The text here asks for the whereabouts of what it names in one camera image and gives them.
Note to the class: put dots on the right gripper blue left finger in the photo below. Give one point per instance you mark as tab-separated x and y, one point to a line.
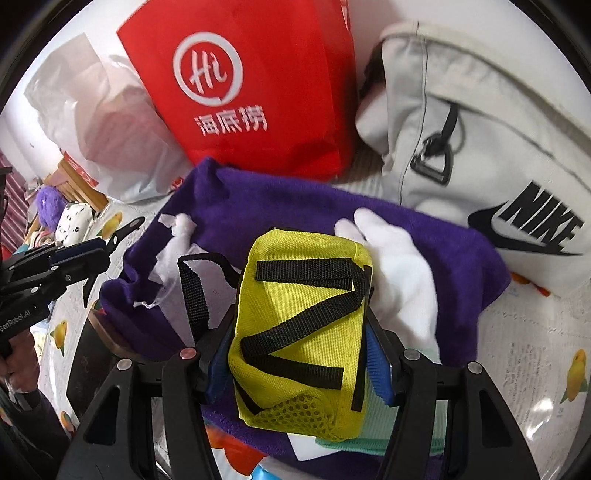
213	360

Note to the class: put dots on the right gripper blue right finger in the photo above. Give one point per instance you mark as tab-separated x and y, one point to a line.
384	350

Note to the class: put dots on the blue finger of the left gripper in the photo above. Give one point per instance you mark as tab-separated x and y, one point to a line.
86	260

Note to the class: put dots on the white rubber glove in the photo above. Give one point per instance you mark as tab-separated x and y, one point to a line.
404	301

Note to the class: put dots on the yellow mesh pouch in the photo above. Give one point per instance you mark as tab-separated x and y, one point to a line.
298	359

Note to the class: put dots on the blue tissue pack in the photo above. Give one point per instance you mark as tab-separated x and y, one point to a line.
260	473

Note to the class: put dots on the person's left hand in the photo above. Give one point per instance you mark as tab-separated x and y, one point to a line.
21	368

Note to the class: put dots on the white spotted plush toy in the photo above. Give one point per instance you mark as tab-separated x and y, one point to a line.
73	224

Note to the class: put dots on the purple plush toy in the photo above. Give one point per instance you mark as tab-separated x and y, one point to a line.
50	205

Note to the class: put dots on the wooden bed headboard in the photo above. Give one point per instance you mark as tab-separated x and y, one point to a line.
76	185

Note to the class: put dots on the white knotted cloth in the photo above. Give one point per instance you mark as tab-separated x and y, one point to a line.
173	263

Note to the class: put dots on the dark green tea box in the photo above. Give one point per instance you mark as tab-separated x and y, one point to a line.
108	337

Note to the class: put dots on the purple towel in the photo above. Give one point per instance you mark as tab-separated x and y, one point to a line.
230	208

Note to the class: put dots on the white Miniso plastic bag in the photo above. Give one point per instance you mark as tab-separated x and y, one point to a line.
97	111

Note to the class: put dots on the grey Nike bag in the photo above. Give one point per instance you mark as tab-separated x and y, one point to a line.
467	136

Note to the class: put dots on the red paper shopping bag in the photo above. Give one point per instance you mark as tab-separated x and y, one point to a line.
263	86

